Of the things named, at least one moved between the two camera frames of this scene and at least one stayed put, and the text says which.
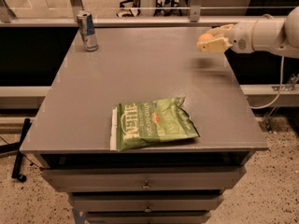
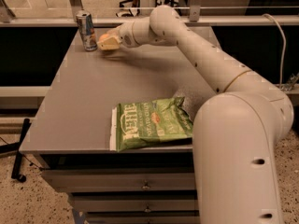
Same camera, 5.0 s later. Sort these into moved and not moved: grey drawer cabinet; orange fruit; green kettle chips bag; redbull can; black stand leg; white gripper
Moved: white gripper; orange fruit
Not moved: redbull can; grey drawer cabinet; black stand leg; green kettle chips bag
